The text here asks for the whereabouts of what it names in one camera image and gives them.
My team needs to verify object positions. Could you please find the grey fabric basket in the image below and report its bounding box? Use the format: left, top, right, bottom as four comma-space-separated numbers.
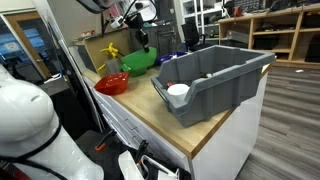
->
129, 23, 184, 58

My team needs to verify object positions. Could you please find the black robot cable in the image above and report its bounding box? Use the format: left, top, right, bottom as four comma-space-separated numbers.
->
100, 18, 108, 38

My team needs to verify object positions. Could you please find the silver metal cup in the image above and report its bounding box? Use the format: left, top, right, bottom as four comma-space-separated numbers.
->
105, 58, 123, 76

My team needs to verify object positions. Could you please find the white plastic bracket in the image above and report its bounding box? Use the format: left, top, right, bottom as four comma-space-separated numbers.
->
118, 149, 181, 180

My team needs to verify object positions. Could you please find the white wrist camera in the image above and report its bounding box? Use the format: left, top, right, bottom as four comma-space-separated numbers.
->
110, 15, 125, 29

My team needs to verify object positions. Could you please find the red object on shelf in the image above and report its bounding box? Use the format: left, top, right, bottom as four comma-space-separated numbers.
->
233, 6, 244, 18

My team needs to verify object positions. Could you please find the black office chair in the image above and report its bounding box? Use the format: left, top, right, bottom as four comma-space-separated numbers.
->
181, 21, 214, 53

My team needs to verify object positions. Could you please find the white drawer cabinet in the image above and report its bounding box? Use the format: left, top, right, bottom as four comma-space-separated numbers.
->
84, 74, 269, 180

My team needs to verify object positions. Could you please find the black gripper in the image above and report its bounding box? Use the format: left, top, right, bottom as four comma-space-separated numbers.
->
125, 12, 151, 54

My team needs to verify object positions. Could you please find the white ceramic mug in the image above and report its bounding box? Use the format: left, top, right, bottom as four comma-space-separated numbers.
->
167, 83, 190, 104

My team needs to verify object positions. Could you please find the blue plastic bowl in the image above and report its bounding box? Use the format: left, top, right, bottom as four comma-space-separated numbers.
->
155, 51, 188, 66

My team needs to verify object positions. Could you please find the black clamp with orange handle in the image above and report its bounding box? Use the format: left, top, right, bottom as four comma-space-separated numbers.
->
94, 129, 118, 152
134, 139, 149, 165

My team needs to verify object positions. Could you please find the wooden box with black panel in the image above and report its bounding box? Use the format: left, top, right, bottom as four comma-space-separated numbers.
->
73, 29, 134, 78

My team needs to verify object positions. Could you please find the wooden framed glass door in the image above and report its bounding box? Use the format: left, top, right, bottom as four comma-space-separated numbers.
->
4, 11, 53, 81

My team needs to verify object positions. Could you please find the grey bin on shelf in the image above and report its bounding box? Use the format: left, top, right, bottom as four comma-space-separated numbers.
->
226, 30, 250, 45

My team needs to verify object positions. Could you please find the white shelving frame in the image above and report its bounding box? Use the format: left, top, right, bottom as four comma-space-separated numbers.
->
179, 0, 224, 38

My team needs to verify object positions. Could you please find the wooden shelf unit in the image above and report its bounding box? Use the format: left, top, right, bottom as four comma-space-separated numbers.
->
218, 3, 320, 69

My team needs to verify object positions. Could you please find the red plastic bowl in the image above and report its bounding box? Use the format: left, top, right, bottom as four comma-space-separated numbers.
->
93, 71, 130, 96

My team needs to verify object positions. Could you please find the green bowl holding dolls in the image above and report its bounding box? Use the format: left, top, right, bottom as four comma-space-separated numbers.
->
120, 46, 158, 70

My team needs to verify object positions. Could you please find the grey plastic storage bin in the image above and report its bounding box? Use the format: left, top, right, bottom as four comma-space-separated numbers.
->
150, 44, 277, 128

